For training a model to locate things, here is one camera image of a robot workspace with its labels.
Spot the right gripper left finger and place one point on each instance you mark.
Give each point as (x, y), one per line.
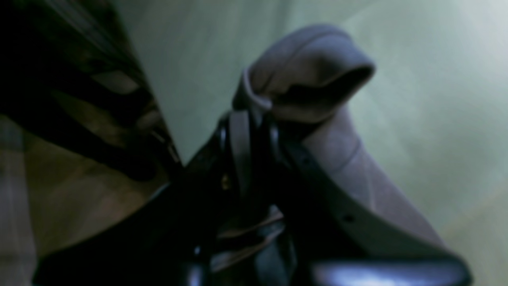
(167, 242)

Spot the grey t-shirt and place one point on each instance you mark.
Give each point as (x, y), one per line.
(305, 81)

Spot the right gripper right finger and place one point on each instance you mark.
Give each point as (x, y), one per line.
(337, 241)

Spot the pale green table cloth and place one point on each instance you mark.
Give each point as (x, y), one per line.
(434, 116)

